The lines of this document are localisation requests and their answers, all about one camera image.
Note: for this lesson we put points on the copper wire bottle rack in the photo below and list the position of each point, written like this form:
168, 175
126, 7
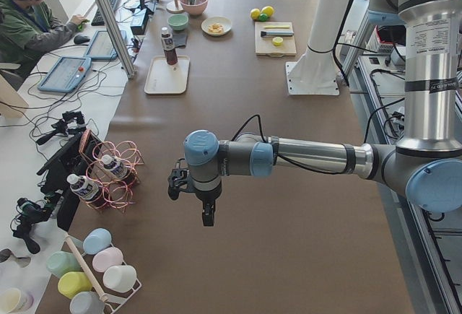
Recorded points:
116, 194

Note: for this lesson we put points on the cream serving tray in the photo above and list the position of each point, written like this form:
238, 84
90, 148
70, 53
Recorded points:
165, 79

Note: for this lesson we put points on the metal cylinder tool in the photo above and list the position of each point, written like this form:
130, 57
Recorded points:
268, 34

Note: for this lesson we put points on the pink bowl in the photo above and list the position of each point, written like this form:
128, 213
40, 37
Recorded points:
194, 7

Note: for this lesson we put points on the black tripod camera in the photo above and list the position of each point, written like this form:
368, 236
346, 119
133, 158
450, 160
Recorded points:
71, 123

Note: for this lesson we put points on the green lime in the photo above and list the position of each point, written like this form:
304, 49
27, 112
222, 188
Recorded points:
263, 17

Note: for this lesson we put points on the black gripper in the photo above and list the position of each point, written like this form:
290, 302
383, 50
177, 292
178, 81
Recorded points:
206, 201

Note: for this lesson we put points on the blue cup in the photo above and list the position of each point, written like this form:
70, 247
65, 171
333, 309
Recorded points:
97, 240

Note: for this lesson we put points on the grey cup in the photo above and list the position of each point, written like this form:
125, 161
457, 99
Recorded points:
86, 303

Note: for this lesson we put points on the person in green jacket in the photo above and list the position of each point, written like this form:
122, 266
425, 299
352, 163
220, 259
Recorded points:
29, 30

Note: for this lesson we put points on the green cup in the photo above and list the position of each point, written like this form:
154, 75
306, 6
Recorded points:
61, 262

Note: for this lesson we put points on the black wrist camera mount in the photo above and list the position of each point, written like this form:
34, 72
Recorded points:
179, 181

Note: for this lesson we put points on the yellow lemon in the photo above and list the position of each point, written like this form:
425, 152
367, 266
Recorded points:
268, 11
255, 13

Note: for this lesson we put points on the black keyboard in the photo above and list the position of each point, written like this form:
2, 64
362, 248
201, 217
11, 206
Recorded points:
98, 19

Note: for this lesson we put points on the grey cloth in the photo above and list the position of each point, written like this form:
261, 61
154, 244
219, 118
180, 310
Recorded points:
180, 39

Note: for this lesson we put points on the blue teach pendant far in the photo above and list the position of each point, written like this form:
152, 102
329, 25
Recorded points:
100, 47

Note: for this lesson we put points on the wooden rolling stick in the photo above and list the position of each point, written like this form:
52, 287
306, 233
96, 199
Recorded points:
80, 259

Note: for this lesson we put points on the brown tea bottle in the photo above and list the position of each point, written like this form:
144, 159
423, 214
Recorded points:
168, 46

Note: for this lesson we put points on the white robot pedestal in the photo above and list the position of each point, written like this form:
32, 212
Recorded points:
315, 71

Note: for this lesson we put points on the aluminium frame post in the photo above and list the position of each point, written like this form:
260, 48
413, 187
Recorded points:
116, 39

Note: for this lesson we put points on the half lemon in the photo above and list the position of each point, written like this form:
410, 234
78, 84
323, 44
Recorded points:
277, 41

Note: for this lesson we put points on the black mouse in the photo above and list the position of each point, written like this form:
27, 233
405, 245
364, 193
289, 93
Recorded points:
81, 39

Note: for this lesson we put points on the pink cup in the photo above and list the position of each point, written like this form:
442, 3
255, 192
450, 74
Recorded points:
106, 258

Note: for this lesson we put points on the bottle in rack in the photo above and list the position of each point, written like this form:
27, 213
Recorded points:
115, 167
86, 188

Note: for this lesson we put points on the yellow cup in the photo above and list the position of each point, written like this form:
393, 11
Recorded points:
72, 283

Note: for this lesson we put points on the bottle in rack lower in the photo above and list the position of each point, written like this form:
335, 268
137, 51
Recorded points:
86, 188

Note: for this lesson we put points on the blue teach pendant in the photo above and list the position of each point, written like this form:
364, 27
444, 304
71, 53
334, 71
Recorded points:
66, 74
100, 47

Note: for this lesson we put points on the white cup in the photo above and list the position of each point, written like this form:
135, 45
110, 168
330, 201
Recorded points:
120, 278

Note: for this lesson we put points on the blue teach pendant near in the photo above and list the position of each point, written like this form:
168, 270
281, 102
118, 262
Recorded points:
66, 74

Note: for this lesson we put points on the white plate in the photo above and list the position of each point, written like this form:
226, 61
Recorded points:
216, 26

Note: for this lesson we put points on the yellow plastic knife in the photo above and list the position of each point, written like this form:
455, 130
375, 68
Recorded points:
276, 26

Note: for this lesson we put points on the green bowl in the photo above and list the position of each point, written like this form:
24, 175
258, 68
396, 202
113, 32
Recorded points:
178, 22

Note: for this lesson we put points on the wooden cutting board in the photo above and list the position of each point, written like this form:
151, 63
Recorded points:
264, 46

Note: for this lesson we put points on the bottle in rack upper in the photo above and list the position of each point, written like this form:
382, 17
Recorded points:
115, 167

